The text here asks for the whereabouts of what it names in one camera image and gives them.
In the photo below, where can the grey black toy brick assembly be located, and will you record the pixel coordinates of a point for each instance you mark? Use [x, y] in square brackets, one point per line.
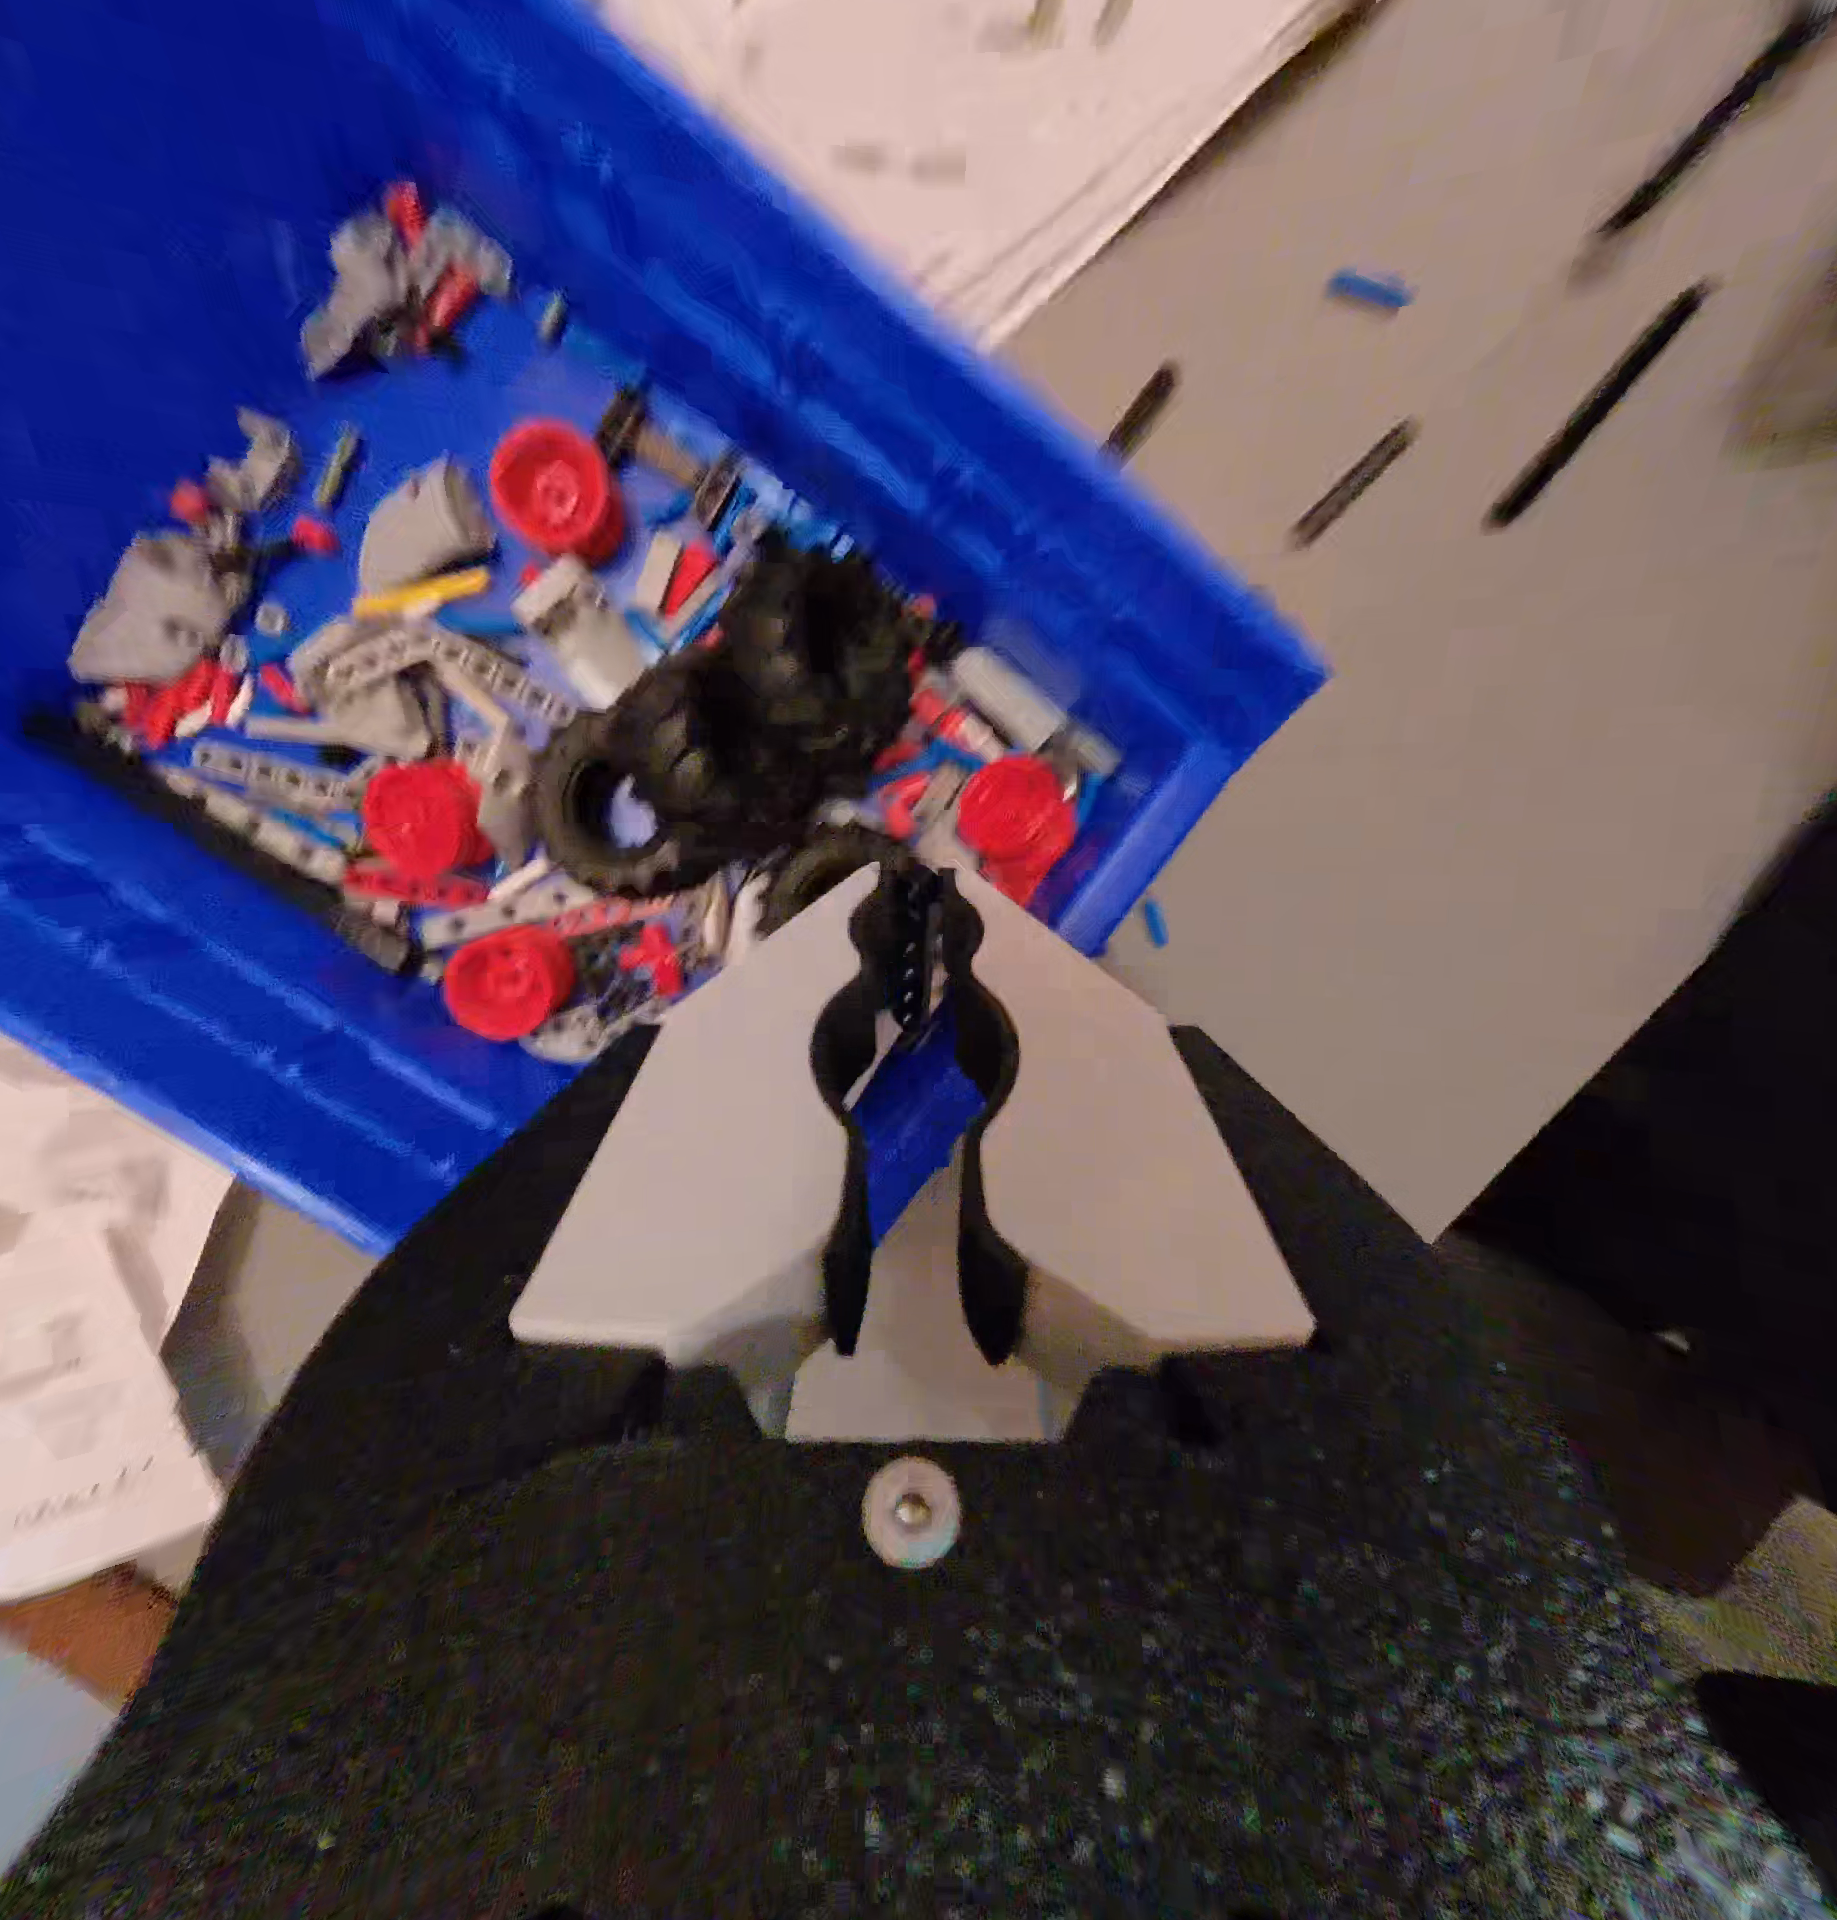
[1698, 141]

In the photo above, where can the black toy tire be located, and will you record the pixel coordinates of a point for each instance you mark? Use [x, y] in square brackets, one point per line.
[813, 676]
[572, 810]
[822, 877]

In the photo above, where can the pile of toy pieces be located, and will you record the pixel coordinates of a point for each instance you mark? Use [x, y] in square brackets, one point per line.
[408, 676]

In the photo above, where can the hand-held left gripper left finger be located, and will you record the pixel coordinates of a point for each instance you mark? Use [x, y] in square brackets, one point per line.
[678, 1200]

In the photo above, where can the open instruction booklet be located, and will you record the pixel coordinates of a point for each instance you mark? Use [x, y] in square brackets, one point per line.
[933, 120]

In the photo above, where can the blue storage bin with tag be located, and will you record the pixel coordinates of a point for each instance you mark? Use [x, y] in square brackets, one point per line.
[137, 151]

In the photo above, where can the red toy wheel hub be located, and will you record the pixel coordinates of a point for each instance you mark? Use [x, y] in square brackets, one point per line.
[423, 816]
[1017, 810]
[557, 487]
[506, 982]

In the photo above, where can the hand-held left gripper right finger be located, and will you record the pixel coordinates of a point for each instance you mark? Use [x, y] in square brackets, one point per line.
[1142, 1200]

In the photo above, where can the crumpled white printed paper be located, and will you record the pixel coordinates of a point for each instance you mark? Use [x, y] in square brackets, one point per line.
[47, 1350]

